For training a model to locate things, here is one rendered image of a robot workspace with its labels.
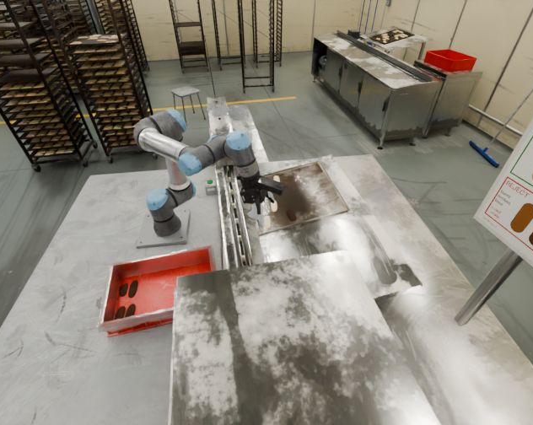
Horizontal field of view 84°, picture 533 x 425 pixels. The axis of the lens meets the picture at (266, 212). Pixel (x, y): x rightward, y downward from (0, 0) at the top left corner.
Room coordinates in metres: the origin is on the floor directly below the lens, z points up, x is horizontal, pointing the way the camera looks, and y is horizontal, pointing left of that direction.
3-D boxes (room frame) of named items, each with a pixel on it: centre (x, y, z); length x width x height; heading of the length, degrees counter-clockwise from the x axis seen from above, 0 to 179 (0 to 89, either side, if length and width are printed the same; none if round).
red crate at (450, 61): (4.16, -2.40, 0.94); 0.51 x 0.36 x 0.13; 14
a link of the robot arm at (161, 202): (1.22, 0.56, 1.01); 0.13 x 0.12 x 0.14; 137
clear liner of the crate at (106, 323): (0.79, 0.47, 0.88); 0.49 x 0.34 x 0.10; 103
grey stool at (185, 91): (4.62, 1.20, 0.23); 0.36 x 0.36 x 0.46; 40
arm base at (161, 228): (1.21, 0.56, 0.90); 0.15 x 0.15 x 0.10
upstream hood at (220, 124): (2.41, 0.38, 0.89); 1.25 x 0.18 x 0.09; 10
